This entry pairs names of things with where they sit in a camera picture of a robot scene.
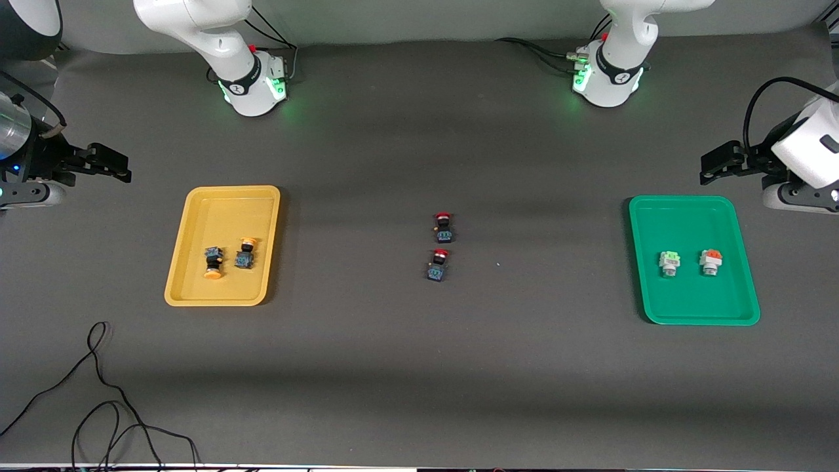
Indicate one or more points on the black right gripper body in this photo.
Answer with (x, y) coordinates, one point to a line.
(46, 159)

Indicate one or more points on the yellow mushroom push button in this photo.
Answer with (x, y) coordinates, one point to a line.
(213, 263)
(245, 257)

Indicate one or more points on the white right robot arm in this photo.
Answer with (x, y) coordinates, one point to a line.
(196, 19)

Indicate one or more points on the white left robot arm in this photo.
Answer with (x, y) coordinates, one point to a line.
(616, 65)

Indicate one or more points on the orange square push button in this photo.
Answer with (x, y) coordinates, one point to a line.
(710, 261)

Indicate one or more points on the green square push button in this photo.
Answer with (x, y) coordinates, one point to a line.
(669, 262)

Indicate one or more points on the yellow plastic tray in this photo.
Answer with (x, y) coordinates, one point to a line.
(223, 216)

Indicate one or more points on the green plastic tray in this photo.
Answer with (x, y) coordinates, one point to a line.
(695, 295)

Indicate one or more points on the red mushroom push button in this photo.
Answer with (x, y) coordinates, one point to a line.
(444, 232)
(437, 270)

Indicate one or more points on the dark grey table mat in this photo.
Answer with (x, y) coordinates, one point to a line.
(419, 367)

